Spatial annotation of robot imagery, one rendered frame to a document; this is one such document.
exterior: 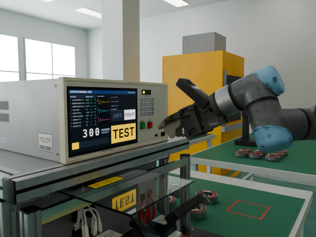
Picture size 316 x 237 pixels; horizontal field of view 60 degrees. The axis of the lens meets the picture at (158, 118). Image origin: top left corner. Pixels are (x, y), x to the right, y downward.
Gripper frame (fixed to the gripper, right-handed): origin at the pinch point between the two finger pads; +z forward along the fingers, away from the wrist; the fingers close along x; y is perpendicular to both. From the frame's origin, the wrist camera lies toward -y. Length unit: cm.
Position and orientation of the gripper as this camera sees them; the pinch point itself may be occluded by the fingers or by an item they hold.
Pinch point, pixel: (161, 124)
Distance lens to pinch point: 83.0
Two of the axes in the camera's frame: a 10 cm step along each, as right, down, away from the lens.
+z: -7.4, 3.8, 5.6
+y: 3.4, 9.2, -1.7
